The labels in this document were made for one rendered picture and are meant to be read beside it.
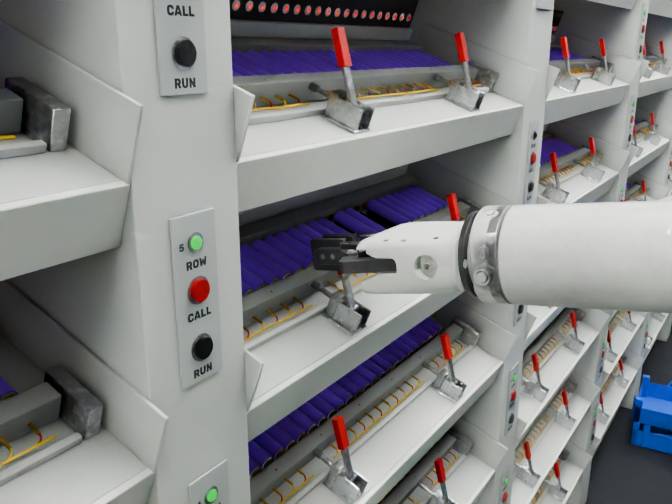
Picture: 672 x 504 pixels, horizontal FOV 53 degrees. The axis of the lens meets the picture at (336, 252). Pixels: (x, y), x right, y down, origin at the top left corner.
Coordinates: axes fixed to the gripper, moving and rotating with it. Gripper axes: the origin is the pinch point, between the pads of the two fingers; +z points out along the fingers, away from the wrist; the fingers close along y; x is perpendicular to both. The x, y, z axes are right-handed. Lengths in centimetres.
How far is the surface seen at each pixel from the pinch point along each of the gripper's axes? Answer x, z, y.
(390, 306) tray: -8.0, -1.1, 7.3
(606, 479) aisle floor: -103, 10, 135
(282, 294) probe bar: -3.0, 3.2, -5.3
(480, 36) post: 21.5, 0.4, 42.5
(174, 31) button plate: 19.6, -7.0, -23.4
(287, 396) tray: -10.0, -1.6, -12.2
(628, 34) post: 22, -5, 113
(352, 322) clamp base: -7.0, -1.6, -1.0
